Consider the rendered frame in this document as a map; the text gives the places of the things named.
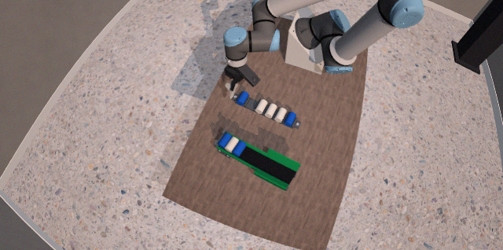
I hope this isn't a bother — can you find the blue cylinder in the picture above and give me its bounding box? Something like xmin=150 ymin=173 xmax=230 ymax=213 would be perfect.
xmin=232 ymin=141 xmax=247 ymax=157
xmin=237 ymin=91 xmax=249 ymax=105
xmin=218 ymin=133 xmax=232 ymax=149
xmin=284 ymin=112 xmax=296 ymax=127

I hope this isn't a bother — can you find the cream cylinder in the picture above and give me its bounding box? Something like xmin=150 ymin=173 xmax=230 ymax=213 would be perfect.
xmin=274 ymin=108 xmax=287 ymax=123
xmin=265 ymin=103 xmax=277 ymax=118
xmin=255 ymin=99 xmax=267 ymax=114
xmin=225 ymin=137 xmax=239 ymax=153

